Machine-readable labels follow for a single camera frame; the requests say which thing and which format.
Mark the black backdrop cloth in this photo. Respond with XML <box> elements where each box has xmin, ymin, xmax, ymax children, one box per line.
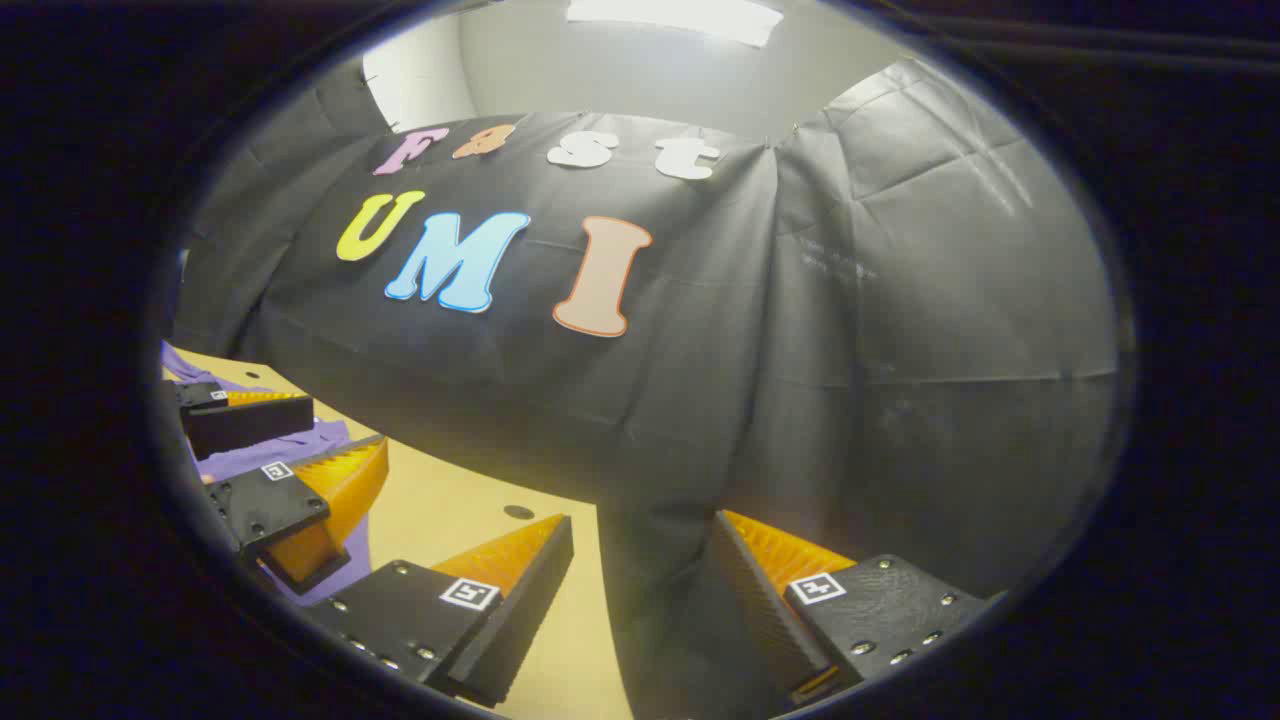
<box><xmin>165</xmin><ymin>55</ymin><xmax>1121</xmax><ymax>720</ymax></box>

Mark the purple button shirt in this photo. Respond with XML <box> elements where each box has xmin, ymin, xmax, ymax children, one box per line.
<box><xmin>160</xmin><ymin>340</ymin><xmax>374</xmax><ymax>607</ymax></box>

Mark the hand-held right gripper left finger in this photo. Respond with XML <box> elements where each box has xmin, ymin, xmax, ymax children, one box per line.
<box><xmin>300</xmin><ymin>513</ymin><xmax>576</xmax><ymax>709</ymax></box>

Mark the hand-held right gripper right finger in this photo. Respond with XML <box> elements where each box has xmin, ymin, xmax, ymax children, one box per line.
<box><xmin>712</xmin><ymin>508</ymin><xmax>993</xmax><ymax>709</ymax></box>

